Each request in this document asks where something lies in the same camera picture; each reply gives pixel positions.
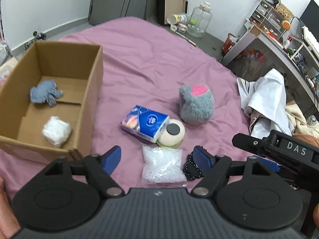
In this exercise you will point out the yellow-white tin can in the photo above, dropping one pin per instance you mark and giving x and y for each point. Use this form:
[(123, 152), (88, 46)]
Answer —
[(178, 18)]

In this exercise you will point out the white keyboard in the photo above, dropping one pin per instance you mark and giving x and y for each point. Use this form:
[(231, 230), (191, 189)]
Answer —
[(310, 38)]

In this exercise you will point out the brown cardboard box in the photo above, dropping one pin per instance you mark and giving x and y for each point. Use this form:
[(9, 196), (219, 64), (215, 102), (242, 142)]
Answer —
[(74, 54)]

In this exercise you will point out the orange round toy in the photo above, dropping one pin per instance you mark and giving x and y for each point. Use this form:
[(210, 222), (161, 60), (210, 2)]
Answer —
[(286, 25)]

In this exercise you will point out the black monitor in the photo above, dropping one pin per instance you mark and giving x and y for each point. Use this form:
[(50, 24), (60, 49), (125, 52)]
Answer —
[(311, 15)]

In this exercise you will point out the white monitor riser shelf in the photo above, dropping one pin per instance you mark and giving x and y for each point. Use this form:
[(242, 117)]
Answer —
[(306, 52)]

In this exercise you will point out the blue-grey fuzzy cloth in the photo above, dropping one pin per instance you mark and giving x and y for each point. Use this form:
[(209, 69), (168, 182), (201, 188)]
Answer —
[(43, 92)]

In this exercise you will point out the clear plastic water jug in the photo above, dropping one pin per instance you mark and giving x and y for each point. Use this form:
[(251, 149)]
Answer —
[(199, 22)]

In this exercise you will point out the grey drawer organizer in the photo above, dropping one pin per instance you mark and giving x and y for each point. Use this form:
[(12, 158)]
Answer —
[(266, 15)]

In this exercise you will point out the woven basket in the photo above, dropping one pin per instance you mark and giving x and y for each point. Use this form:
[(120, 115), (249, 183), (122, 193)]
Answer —
[(284, 12)]

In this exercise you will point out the white crumpled soft bundle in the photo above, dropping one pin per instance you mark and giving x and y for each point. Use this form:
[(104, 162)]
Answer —
[(56, 130)]

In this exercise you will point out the pen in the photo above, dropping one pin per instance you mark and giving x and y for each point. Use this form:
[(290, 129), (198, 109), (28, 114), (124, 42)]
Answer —
[(187, 39)]

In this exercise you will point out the beige fleece blanket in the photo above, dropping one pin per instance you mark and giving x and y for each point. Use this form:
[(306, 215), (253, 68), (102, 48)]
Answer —
[(296, 119)]

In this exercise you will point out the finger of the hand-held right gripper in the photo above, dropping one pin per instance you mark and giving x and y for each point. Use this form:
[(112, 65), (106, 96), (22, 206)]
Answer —
[(273, 166)]

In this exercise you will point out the clear bag of white pellets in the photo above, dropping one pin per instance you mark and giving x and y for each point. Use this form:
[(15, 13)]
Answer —
[(162, 164)]

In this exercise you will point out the blue tissue pack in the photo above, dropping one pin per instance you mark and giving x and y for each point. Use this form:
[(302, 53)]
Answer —
[(144, 122)]

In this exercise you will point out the white bottle red cap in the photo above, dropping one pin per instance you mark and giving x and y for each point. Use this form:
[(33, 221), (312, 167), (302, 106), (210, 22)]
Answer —
[(287, 43)]

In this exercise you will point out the grey fuzzy plush with pink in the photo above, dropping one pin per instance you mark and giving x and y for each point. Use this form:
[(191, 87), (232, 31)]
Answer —
[(197, 109)]

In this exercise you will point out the white crumpled sheet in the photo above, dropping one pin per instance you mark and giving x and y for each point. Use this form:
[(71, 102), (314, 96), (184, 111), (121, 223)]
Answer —
[(269, 92)]

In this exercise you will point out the printed plastic bag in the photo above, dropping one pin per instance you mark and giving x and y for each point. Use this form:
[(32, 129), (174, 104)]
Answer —
[(251, 66)]

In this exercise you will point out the white desk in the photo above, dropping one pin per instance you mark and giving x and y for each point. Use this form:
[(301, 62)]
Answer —
[(274, 52)]

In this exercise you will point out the black beaded pouch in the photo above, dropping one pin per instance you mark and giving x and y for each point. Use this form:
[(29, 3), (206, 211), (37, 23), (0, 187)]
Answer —
[(190, 169)]

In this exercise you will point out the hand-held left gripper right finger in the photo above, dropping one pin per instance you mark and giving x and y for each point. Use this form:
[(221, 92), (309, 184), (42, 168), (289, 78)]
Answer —
[(201, 159)]

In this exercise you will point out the orange-brown cloth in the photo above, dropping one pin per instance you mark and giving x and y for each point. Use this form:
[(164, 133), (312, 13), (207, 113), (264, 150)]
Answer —
[(307, 138)]

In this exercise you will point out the pink bed sheet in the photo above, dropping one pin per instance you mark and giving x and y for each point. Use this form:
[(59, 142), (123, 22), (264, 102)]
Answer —
[(149, 67)]

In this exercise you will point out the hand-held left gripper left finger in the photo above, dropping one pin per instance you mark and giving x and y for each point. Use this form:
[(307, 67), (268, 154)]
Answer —
[(113, 158)]

